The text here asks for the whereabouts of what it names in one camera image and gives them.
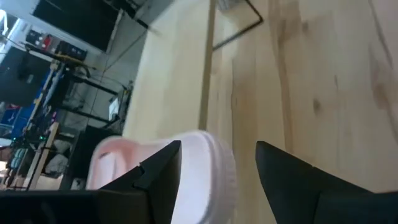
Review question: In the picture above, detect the large black screen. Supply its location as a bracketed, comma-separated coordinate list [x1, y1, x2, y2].
[32, 0, 124, 52]

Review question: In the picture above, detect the pink rubber slide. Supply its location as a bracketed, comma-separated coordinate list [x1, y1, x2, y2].
[85, 129, 239, 224]

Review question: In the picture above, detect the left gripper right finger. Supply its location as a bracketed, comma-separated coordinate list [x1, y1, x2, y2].
[255, 141, 398, 224]

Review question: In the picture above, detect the black equipment cabinet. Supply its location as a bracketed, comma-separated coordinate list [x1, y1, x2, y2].
[0, 46, 60, 106]

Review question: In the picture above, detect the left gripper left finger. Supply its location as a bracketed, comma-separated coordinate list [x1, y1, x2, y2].
[0, 140, 182, 224]

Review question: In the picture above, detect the wooden background rack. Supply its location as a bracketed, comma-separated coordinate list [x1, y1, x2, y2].
[26, 121, 60, 191]

